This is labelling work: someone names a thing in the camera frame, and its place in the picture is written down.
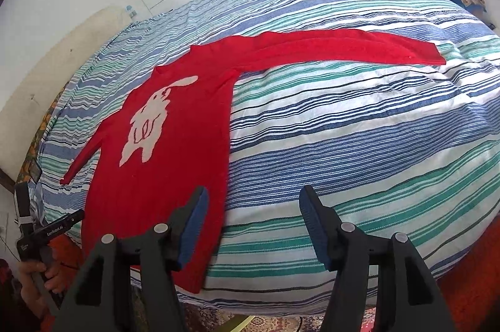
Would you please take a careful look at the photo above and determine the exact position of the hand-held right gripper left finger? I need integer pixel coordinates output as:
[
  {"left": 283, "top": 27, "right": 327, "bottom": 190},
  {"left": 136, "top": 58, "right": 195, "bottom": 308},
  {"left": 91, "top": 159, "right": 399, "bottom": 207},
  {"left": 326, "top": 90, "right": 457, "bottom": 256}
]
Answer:
[{"left": 51, "top": 185, "right": 209, "bottom": 332}]

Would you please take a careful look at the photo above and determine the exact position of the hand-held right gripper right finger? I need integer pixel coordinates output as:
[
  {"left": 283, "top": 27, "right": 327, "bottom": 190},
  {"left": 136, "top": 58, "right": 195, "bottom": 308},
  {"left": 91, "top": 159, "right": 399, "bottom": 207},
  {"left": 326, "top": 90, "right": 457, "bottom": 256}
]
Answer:
[{"left": 299, "top": 184, "right": 458, "bottom": 332}]

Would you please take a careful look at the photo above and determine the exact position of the red sweater with white figure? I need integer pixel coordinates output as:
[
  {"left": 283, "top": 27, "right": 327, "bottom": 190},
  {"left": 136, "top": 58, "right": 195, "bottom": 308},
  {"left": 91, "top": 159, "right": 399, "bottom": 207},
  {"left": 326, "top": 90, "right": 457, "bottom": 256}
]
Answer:
[{"left": 60, "top": 29, "right": 447, "bottom": 295}]

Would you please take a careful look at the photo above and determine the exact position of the person's left hand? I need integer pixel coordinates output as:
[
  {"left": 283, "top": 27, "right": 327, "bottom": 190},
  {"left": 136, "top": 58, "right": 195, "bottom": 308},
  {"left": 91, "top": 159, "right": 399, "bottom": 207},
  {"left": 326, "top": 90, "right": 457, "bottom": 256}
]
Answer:
[{"left": 17, "top": 261, "right": 62, "bottom": 302}]

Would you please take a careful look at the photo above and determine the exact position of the orange floral bed sheet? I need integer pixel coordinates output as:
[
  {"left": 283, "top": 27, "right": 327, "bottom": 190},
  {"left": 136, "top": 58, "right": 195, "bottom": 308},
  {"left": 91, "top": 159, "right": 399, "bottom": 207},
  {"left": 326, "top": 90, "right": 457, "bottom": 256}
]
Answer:
[{"left": 23, "top": 90, "right": 65, "bottom": 184}]

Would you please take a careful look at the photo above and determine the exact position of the blue green striped blanket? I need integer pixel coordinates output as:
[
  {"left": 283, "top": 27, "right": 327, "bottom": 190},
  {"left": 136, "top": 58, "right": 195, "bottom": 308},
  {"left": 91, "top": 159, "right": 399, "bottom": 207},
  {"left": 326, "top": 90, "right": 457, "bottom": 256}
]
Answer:
[{"left": 29, "top": 0, "right": 500, "bottom": 313}]

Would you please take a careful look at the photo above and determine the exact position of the yellow-green flat object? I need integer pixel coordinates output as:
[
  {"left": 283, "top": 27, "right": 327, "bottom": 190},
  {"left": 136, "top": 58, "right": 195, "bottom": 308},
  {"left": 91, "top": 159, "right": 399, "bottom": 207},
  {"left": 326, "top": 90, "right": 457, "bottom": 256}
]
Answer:
[{"left": 230, "top": 310, "right": 255, "bottom": 332}]

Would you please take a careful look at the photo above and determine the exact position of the orange cloth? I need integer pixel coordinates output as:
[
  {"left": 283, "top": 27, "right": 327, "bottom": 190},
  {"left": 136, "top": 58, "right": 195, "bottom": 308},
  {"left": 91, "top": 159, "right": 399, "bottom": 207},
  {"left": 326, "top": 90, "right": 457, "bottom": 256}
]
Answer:
[{"left": 39, "top": 226, "right": 500, "bottom": 332}]

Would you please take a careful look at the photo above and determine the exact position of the beige padded headboard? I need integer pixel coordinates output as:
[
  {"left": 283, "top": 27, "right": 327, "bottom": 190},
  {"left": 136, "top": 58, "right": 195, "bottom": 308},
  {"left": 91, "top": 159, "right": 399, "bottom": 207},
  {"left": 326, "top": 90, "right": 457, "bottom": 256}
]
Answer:
[{"left": 0, "top": 6, "right": 131, "bottom": 180}]

